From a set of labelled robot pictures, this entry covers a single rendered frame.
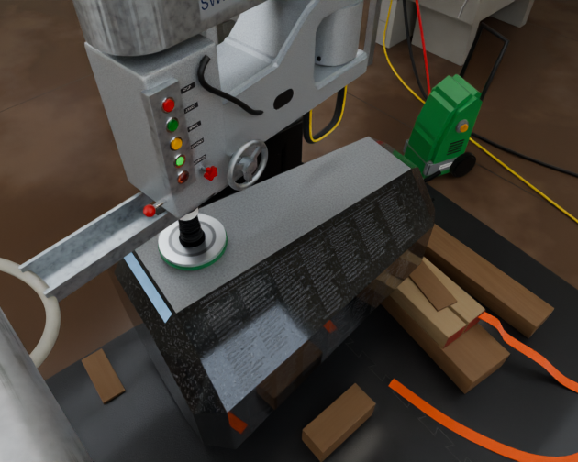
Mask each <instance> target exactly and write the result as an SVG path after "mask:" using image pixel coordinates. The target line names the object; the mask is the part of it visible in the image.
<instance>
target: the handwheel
mask: <svg viewBox="0 0 578 462"><path fill-rule="evenodd" d="M254 146H258V147H257V148H256V149H255V151H254V152H253V153H252V155H251V156H250V157H249V156H246V157H244V158H242V157H241V155H242V154H243V153H244V152H245V151H246V150H247V149H249V148H251V147H254ZM260 153H261V162H260V165H259V167H258V169H257V170H256V167H257V161H256V158H257V157H258V155H259V154H260ZM230 158H231V160H230V162H229V164H228V170H227V179H228V184H229V186H230V187H231V188H232V189H234V190H237V191H241V190H245V189H247V188H249V187H251V185H252V184H254V183H255V182H256V181H257V180H258V179H259V178H260V177H261V174H262V173H263V171H264V169H265V166H266V163H267V160H268V149H267V147H266V145H265V143H264V142H263V141H261V140H259V139H252V140H249V141H247V142H245V143H244V144H242V145H241V146H240V147H239V148H238V149H237V151H236V152H235V153H233V154H232V155H231V157H230ZM234 170H241V171H243V172H245V173H246V179H247V181H245V182H243V183H241V184H238V183H235V181H234ZM255 170H256V171H255ZM254 171H255V173H254V174H253V175H251V174H252V173H253V172H254Z"/></svg>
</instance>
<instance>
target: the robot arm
mask: <svg viewBox="0 0 578 462"><path fill-rule="evenodd" d="M0 462H93V460H92V459H91V458H90V456H89V455H88V453H87V451H86V450H85V448H84V446H83V444H82V442H81V441H80V439H79V437H78V436H77V434H76V433H75V432H74V430H73V428H72V426H71V424H70V423H69V421H68V419H67V418H66V416H65V414H64V413H63V411H62V409H61V407H60V405H59V404H58V403H57V401H56V399H55V398H54V396H53V394H52V393H51V391H50V389H49V387H48V385H47V384H46V382H45V380H44V379H43V378H42V376H41V375H40V373H39V371H38V369H37V367H36V366H35V364H34V362H33V361H32V359H31V357H30V356H29V354H28V352H27V350H26V349H25V348H24V346H23V344H22V343H21V341H20V339H19V338H18V336H17V334H16V332H15V330H14V329H13V327H12V325H11V324H10V323H9V321H8V320H7V318H6V315H5V314H4V312H3V310H2V309H1V307H0Z"/></svg>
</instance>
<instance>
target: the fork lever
mask: <svg viewBox="0 0 578 462"><path fill-rule="evenodd" d="M243 175H244V174H243V171H241V170H234V181H236V180H237V179H239V178H240V177H242V176H243ZM228 186H229V184H226V185H225V186H224V187H222V188H221V189H219V190H218V191H217V192H215V193H213V194H212V195H211V196H209V197H208V198H206V199H205V200H204V201H203V202H201V203H200V204H202V203H204V202H205V201H207V200H208V199H210V198H211V197H213V196H214V195H216V194H217V193H219V192H220V191H222V190H223V189H225V188H226V187H228ZM152 202H153V200H152V199H151V198H150V197H149V196H148V195H146V194H145V193H144V192H138V193H137V194H135V195H134V196H132V197H130V198H129V199H127V200H126V201H125V202H123V203H121V204H119V205H118V206H116V207H114V208H113V209H111V210H110V211H108V212H106V213H105V214H102V215H101V216H99V217H98V218H96V219H95V220H94V221H92V222H90V223H89V224H87V225H85V226H83V227H82V228H80V229H78V230H77V231H75V232H74V233H72V234H70V235H69V236H67V237H65V238H64V239H63V240H61V241H59V242H58V243H56V244H54V245H53V246H51V247H49V248H47V249H46V250H44V251H42V252H41V253H39V254H38V255H37V256H35V257H34V258H31V259H30V260H28V261H27V262H25V263H23V264H22V265H20V266H18V268H19V269H20V271H21V272H22V273H24V272H25V271H27V270H31V271H33V272H34V273H36V274H37V275H38V276H40V277H41V278H42V279H43V280H44V281H45V282H46V283H47V284H48V285H49V286H50V287H49V288H48V289H47V290H46V291H44V292H43V294H44V295H45V297H46V298H49V297H51V296H55V297H56V298H57V301H58V302H59V301H61V300H62V299H64V298H65V297H67V296H68V295H70V294H71V293H73V292H75V291H76V290H77V289H79V288H80V287H82V286H83V285H85V283H87V282H88V281H90V280H91V279H93V278H94V277H96V276H97V275H99V274H100V273H102V272H103V271H105V270H106V269H108V268H109V267H111V266H112V265H114V264H115V263H117V262H118V261H120V260H121V259H122V258H124V257H125V256H126V255H128V254H129V253H131V252H132V251H134V250H135V249H137V248H138V247H140V246H141V245H143V244H144V243H146V242H147V241H149V240H150V239H152V238H153V237H155V236H156V235H158V234H159V233H160V232H161V231H163V230H164V229H166V228H167V227H169V226H170V225H172V224H173V223H175V222H176V221H178V220H179V219H181V218H182V217H184V216H185V215H187V214H188V213H190V212H191V211H193V210H194V209H195V208H196V207H198V206H199V205H200V204H199V205H197V206H196V207H194V208H193V209H191V210H190V211H189V212H187V213H186V214H184V215H183V216H181V217H175V216H174V215H173V214H171V213H170V212H168V211H167V210H166V211H165V212H163V213H162V214H159V215H156V214H155V215H154V216H152V217H147V216H146V215H144V214H143V208H144V206H146V205H148V204H150V203H152Z"/></svg>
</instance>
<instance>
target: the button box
mask: <svg viewBox="0 0 578 462"><path fill-rule="evenodd" d="M141 96H142V100H143V104H144V107H145V111H146V115H147V118H148V122H149V126H150V132H151V136H152V140H153V144H154V148H155V151H156V155H157V158H158V162H159V165H160V169H161V176H162V179H163V183H164V187H165V191H166V192H167V193H168V194H169V195H170V196H174V195H175V194H177V193H179V192H180V191H182V190H183V189H185V188H186V187H188V186H189V185H191V184H192V183H194V182H195V181H196V175H195V165H194V161H193V155H192V151H191V145H190V140H189V135H188V130H187V125H186V120H185V114H184V110H183V100H182V95H181V90H180V84H179V81H178V80H176V79H175V78H171V79H170V80H168V81H166V82H163V83H161V84H159V85H158V86H156V87H154V88H152V89H149V90H143V91H141ZM166 97H172V98H173V99H174V102H175V106H174V108H173V110H172V111H171V112H170V113H168V114H165V113H163V112H162V110H161V103H162V101H163V100H164V99H165V98H166ZM172 117H176V118H177V119H178V120H179V126H178V127H177V129H176V130H175V131H174V132H172V133H169V132H167V131H166V129H165V126H166V123H167V121H168V120H169V119H170V118H172ZM175 137H181V138H182V140H183V144H182V145H181V147H180V148H179V149H178V150H176V151H172V150H171V149H170V143H171V140H172V139H173V138H175ZM179 154H184V155H185V157H186V160H185V163H184V165H183V166H182V167H181V168H175V167H174V166H173V161H174V159H175V158H176V156H178V155H179ZM182 171H188V172H189V178H188V180H187V181H186V182H185V183H182V184H180V183H178V181H177V177H178V175H179V173H180V172H182Z"/></svg>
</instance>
